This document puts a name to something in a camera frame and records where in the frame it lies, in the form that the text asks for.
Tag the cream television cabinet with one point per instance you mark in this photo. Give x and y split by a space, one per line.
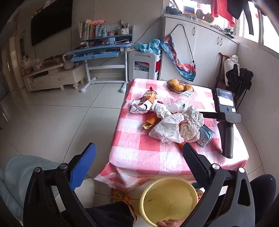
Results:
54 77

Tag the dark shoes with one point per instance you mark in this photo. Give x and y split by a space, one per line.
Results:
173 10

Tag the blue study desk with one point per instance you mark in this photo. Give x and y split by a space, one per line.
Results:
96 53

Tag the paper wrapper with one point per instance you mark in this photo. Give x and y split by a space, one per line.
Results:
191 115

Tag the white printed packet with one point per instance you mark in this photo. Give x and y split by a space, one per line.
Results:
139 108

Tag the window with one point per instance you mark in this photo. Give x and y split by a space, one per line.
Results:
268 30

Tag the black hanging clothing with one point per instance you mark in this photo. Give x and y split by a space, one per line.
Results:
239 8

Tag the small yellow mango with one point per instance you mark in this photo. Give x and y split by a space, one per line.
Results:
173 82

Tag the colourful knitted slipper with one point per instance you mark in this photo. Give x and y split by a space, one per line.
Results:
119 196
199 193

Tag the pink plush toy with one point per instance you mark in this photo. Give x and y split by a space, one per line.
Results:
99 21

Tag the grey shoes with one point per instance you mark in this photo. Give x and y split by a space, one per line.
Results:
227 32

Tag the red hanging clothing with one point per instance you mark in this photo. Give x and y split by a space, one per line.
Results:
220 9

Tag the black wall television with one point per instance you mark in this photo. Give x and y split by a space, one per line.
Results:
51 21

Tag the white pen holder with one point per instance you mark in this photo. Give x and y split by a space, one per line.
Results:
123 31

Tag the small white box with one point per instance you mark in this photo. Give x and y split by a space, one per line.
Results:
187 93

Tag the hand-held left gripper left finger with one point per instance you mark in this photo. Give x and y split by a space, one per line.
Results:
84 165

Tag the person's left leg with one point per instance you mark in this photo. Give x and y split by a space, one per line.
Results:
113 214

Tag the white cabinet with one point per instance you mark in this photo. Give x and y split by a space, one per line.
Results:
204 56

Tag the white paper tissue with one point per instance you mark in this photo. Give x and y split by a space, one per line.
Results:
161 109

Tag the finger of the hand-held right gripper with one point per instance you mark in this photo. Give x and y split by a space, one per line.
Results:
209 115

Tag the colourful printed hanging bag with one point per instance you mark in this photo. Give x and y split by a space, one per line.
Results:
174 54

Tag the blue crumpled cloth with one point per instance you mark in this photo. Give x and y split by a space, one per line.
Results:
150 47

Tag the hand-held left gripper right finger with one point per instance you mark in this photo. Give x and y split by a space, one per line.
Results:
194 163

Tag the white sack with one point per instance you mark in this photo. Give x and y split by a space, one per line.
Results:
230 65

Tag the clear plastic bottle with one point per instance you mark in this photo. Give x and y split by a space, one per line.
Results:
176 107

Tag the blue cardboard box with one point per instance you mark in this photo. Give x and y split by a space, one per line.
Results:
206 136

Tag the orange snack packet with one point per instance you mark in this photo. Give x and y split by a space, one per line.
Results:
150 96

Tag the white plastic stool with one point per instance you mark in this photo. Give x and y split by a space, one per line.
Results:
141 57

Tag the black folding chair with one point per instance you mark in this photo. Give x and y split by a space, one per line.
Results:
242 78

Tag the large yellow mango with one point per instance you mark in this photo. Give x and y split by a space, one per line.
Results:
177 87

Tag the white plastic bag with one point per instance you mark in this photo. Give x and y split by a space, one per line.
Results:
165 128

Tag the pale blue chair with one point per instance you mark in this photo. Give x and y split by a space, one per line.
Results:
17 170

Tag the yellow plastic basin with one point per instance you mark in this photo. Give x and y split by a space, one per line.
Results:
167 196

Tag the row of books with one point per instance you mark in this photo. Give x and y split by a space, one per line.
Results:
86 30

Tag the person's right hand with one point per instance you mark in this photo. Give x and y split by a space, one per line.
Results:
170 223

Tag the wooden chair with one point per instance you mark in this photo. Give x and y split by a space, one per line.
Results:
220 65

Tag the pink checked tablecloth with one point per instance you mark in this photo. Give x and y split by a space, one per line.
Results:
139 152

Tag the orange peel piece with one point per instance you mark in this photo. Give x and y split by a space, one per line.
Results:
182 145
152 119

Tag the person's right leg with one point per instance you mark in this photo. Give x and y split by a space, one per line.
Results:
263 196

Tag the wrinkled orange fruit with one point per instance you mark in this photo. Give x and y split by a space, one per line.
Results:
188 87

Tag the glass fruit bowl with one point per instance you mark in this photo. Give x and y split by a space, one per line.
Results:
185 82

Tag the person's leg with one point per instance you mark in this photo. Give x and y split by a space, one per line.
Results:
263 196
113 214

